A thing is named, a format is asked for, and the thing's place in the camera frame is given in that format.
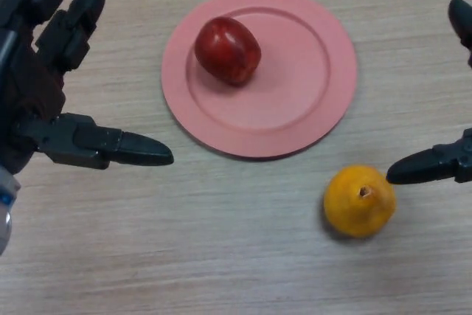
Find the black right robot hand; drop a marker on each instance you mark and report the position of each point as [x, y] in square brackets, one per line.
[424, 167]

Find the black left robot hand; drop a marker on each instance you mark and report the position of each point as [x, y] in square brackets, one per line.
[29, 82]

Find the red apple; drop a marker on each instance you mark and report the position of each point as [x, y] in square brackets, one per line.
[228, 51]

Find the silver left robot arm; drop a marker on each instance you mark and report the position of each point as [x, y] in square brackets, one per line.
[5, 211]

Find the pink round plate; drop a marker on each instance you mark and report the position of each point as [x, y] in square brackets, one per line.
[295, 101]

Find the yellow-orange pear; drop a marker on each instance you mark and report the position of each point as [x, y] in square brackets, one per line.
[355, 208]

